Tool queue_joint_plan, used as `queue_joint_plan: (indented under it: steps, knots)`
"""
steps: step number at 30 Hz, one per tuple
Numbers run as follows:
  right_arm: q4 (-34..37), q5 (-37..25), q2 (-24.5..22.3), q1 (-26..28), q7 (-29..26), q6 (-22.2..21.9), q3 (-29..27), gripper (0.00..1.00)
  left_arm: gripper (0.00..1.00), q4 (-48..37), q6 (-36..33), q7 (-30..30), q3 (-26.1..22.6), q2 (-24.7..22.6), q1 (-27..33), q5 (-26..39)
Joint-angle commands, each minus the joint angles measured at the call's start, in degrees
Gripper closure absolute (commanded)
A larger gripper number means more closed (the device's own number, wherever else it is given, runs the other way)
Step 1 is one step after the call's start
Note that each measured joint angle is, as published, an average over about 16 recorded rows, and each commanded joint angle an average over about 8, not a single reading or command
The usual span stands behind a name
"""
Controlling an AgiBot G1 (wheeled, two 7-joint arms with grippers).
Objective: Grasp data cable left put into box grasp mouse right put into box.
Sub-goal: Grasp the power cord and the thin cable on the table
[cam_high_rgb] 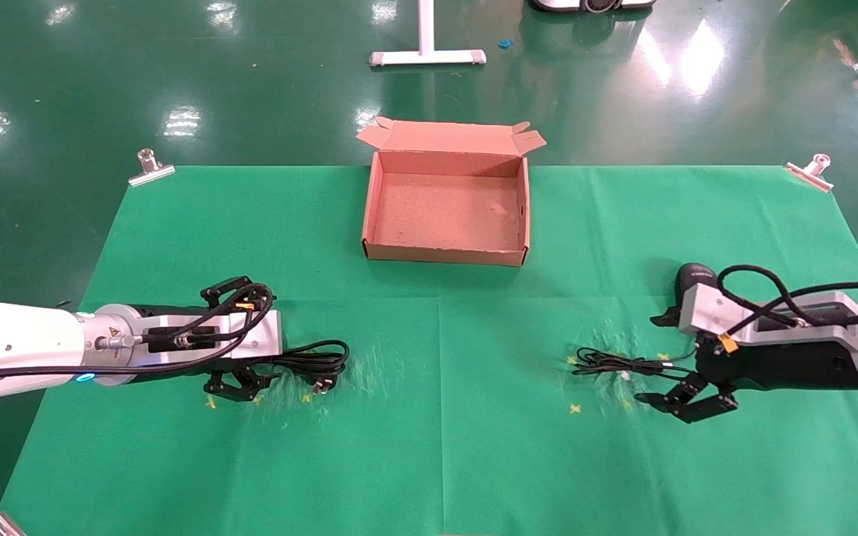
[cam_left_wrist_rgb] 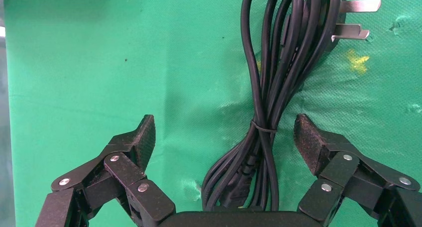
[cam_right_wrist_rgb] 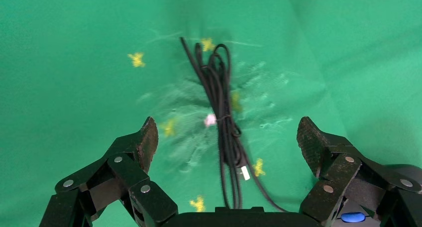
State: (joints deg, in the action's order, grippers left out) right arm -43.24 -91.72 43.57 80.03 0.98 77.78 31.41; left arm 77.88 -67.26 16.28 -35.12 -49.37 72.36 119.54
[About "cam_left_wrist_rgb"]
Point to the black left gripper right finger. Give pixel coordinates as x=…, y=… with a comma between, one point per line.
x=336, y=172

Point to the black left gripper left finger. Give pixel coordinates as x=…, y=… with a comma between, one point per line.
x=132, y=179

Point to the green table cloth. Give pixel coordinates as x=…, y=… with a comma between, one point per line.
x=99, y=70

